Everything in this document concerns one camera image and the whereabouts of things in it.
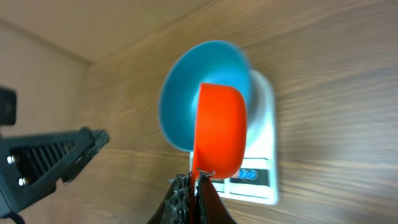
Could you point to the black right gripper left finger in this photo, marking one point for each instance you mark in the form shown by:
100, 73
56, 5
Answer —
175, 207

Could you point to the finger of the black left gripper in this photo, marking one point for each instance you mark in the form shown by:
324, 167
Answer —
32, 165

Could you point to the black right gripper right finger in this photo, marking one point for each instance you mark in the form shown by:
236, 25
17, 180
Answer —
209, 208

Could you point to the red scoop with blue handle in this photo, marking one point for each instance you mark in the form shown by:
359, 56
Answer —
220, 132

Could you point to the white digital kitchen scale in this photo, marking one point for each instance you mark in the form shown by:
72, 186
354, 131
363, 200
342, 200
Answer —
257, 180

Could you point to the blue metal bowl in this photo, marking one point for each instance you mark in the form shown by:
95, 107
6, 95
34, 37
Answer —
217, 62

